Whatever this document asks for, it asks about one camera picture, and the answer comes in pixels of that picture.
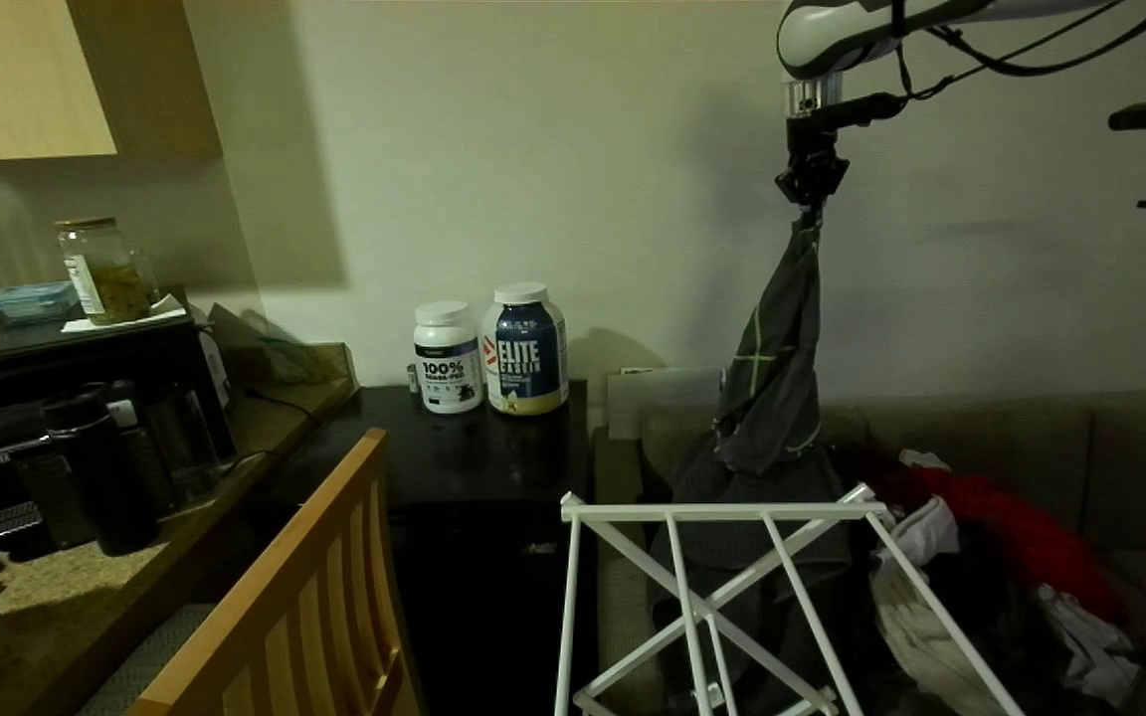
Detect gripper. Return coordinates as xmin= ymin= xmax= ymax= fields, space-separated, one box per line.
xmin=775 ymin=117 xmax=851 ymax=230

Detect grey-green couch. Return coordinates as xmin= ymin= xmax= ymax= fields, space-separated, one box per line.
xmin=591 ymin=384 xmax=1146 ymax=716

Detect blue supplement tub white lid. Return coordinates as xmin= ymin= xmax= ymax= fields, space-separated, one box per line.
xmin=480 ymin=281 xmax=571 ymax=418

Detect white drying rack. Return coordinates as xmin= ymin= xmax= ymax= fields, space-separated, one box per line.
xmin=553 ymin=483 xmax=1028 ymax=716

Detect white cloth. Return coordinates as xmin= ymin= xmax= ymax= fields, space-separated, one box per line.
xmin=1033 ymin=583 xmax=1143 ymax=703
xmin=869 ymin=449 xmax=994 ymax=716

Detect white paper sheet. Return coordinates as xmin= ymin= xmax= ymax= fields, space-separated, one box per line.
xmin=60 ymin=294 xmax=189 ymax=334

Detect wooden chair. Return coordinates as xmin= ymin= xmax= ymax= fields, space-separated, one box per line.
xmin=128 ymin=428 xmax=427 ymax=716

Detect red cloth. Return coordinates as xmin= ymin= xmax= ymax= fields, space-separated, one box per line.
xmin=869 ymin=459 xmax=1129 ymax=626

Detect black coffee maker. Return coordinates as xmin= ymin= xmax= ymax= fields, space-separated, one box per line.
xmin=0 ymin=396 xmax=96 ymax=564

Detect black cable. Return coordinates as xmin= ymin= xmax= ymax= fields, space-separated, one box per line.
xmin=197 ymin=384 xmax=327 ymax=478

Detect black bottle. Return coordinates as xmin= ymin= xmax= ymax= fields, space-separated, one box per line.
xmin=44 ymin=390 xmax=164 ymax=558

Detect dark grey cloth green lines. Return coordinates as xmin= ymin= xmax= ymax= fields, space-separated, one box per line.
xmin=712 ymin=213 xmax=828 ymax=478

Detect black microwave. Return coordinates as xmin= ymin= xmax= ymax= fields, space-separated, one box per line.
xmin=0 ymin=294 xmax=238 ymax=478

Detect black side cabinet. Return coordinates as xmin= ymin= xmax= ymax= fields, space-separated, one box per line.
xmin=255 ymin=382 xmax=596 ymax=716

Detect plastic container blue lid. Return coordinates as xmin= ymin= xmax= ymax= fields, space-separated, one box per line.
xmin=0 ymin=279 xmax=81 ymax=325

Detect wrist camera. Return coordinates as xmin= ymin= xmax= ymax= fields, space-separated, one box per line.
xmin=804 ymin=91 xmax=908 ymax=132

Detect wooden wall cabinet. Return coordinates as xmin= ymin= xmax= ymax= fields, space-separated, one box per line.
xmin=0 ymin=0 xmax=225 ymax=166

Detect glass jar with lid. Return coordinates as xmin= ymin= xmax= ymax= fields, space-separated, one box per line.
xmin=55 ymin=216 xmax=160 ymax=326

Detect heap of black clothes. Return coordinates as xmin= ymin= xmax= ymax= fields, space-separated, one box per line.
xmin=931 ymin=517 xmax=1146 ymax=716

